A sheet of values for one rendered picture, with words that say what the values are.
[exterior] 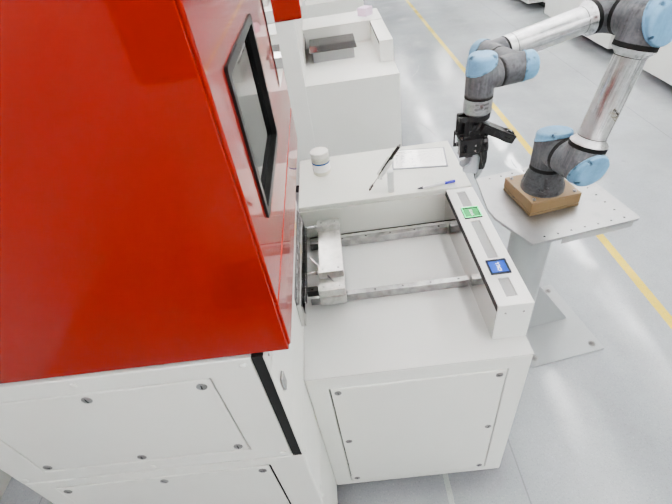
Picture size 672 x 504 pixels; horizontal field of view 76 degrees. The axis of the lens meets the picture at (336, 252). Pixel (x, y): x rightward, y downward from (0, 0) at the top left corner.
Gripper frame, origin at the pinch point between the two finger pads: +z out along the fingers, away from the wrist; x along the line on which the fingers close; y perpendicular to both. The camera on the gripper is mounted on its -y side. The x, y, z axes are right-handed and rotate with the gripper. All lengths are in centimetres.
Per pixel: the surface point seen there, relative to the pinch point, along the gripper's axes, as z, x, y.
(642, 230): 111, -83, -135
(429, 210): 22.8, -15.1, 11.1
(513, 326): 23.8, 40.0, 0.2
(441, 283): 25.9, 19.0, 14.6
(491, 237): 14.7, 13.1, -1.5
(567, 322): 109, -22, -61
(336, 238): 23, -6, 46
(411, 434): 67, 46, 29
